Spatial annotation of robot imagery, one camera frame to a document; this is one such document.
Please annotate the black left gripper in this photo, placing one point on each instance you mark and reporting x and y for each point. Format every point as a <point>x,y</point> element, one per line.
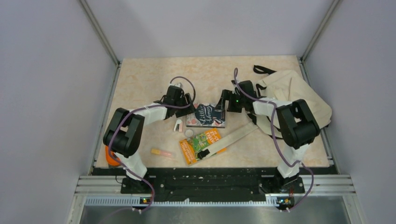
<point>187,110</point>

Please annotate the yellow pink highlighter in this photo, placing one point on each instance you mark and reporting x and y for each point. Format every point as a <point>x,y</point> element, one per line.
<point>163,153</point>

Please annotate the cream canvas backpack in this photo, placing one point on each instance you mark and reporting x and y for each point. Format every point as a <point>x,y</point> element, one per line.
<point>287,85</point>

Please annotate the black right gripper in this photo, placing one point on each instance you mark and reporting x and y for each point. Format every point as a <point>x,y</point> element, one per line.
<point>228,95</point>

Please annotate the aluminium frame rail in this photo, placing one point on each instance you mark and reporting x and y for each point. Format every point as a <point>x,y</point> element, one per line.
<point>99,31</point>

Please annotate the small round clear cap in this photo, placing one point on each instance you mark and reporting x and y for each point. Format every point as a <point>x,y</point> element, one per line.
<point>189,133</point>

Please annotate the orange green storey treehouse book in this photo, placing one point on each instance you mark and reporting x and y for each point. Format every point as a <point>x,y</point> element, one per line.
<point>195,148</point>

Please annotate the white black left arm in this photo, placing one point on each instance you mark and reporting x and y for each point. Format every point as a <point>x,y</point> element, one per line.
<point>123,134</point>

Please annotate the Little Women floral book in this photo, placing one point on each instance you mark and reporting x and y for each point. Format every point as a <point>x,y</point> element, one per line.
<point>206,116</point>

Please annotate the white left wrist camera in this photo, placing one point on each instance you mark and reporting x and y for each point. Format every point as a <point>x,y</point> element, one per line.
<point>178,85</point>

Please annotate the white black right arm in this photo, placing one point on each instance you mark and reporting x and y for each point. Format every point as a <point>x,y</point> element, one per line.
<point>293,120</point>

